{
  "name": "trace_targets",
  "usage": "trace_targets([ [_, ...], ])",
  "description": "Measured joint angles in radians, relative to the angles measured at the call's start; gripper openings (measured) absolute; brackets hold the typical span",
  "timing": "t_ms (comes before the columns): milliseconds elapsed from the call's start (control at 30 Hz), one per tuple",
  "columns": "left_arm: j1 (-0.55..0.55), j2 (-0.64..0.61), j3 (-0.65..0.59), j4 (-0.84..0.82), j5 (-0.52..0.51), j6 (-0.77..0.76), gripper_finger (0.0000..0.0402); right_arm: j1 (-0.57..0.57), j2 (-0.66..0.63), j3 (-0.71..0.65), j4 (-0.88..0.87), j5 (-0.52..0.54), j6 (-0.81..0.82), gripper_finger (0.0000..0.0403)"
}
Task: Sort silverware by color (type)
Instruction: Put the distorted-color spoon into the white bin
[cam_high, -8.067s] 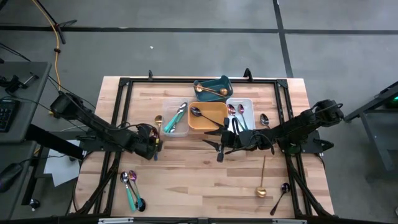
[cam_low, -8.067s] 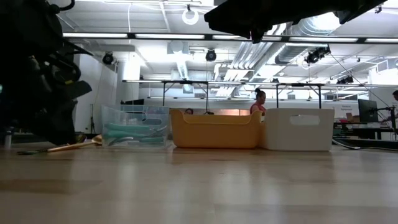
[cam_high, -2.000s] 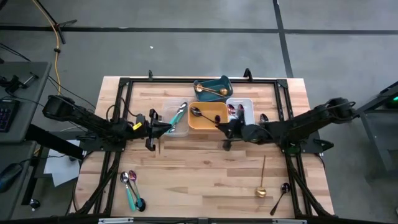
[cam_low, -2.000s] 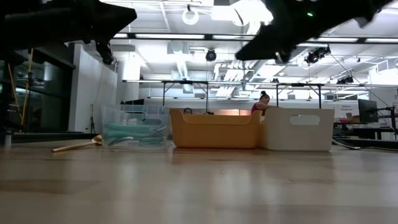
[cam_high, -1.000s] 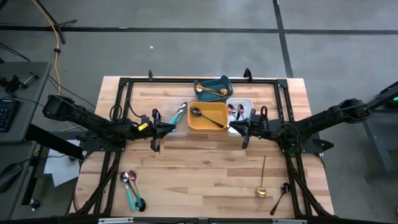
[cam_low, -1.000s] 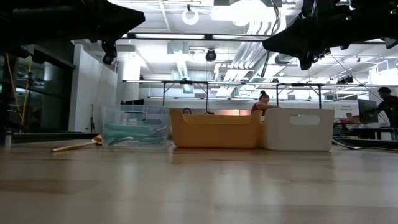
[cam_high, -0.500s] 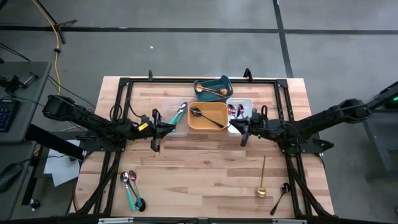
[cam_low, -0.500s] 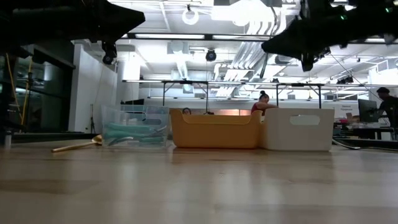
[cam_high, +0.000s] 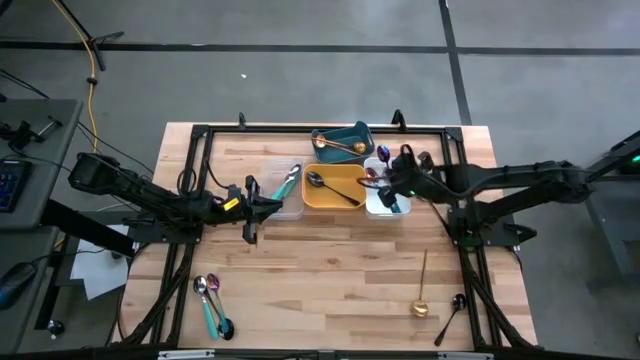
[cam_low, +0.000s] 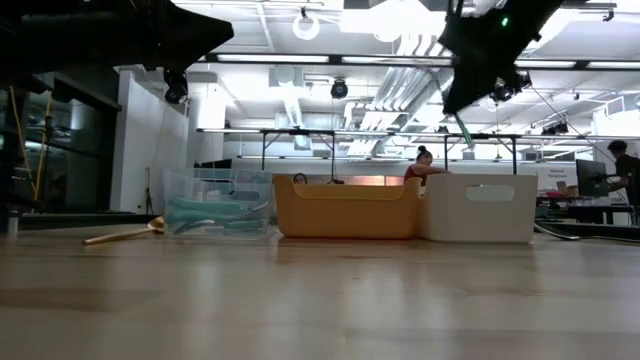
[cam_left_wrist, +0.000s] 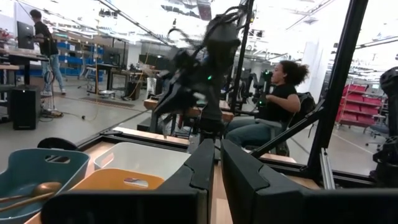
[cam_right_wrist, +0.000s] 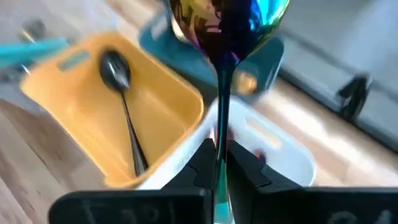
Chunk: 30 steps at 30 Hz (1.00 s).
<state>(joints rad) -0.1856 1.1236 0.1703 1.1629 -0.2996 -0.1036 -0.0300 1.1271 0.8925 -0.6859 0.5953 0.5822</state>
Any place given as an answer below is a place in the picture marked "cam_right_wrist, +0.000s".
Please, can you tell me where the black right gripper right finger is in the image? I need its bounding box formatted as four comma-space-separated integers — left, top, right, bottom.
226, 139, 398, 224

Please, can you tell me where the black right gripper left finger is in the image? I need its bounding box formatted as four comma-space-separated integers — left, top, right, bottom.
48, 138, 218, 224

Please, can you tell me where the black metal spoon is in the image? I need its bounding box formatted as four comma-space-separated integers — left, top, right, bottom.
98, 49, 150, 177

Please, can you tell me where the white plastic bin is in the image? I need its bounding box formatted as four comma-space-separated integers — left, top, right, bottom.
136, 95, 318, 190

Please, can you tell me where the black table clamp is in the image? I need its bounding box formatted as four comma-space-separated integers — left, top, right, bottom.
337, 72, 373, 121

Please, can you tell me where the yellow plastic bin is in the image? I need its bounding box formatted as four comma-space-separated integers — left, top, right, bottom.
18, 30, 206, 190

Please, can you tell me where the teal plastic bin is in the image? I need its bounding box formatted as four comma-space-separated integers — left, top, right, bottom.
138, 9, 285, 103

